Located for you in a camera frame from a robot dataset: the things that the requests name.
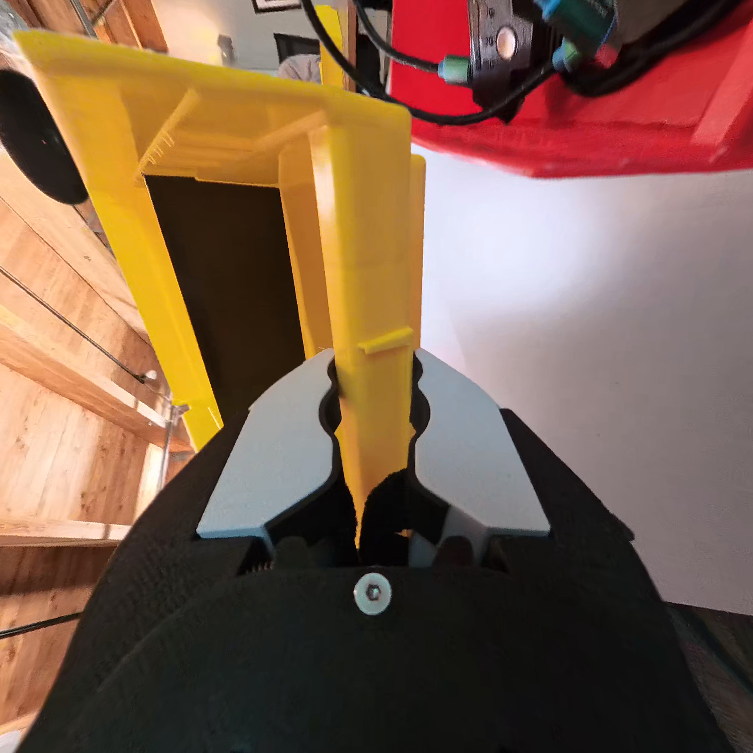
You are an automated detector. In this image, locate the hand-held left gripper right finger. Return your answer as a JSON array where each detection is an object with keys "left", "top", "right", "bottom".
[{"left": 409, "top": 348, "right": 551, "bottom": 566}]

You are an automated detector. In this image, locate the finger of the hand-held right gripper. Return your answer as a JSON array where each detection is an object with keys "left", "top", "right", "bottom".
[{"left": 612, "top": 0, "right": 707, "bottom": 44}]

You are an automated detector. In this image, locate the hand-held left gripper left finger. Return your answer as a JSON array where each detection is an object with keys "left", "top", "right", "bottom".
[{"left": 196, "top": 348, "right": 345, "bottom": 539}]

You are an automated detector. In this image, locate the red plastic bin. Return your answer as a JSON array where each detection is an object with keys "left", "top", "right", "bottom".
[{"left": 388, "top": 0, "right": 753, "bottom": 178}]

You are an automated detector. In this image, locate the black HDMI hub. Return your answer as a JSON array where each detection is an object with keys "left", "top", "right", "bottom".
[{"left": 467, "top": 0, "right": 557, "bottom": 121}]

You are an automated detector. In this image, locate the yellow plastic bin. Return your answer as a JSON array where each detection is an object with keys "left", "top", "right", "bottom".
[{"left": 13, "top": 5, "right": 427, "bottom": 545}]

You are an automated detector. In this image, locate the black round object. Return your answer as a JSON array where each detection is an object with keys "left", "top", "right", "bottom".
[{"left": 0, "top": 69, "right": 90, "bottom": 206}]

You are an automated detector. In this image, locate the thin black cable green plug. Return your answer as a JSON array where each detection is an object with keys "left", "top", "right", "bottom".
[{"left": 352, "top": 0, "right": 473, "bottom": 83}]

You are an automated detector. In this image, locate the thin black hub cable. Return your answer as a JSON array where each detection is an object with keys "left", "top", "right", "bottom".
[{"left": 300, "top": 0, "right": 560, "bottom": 126}]

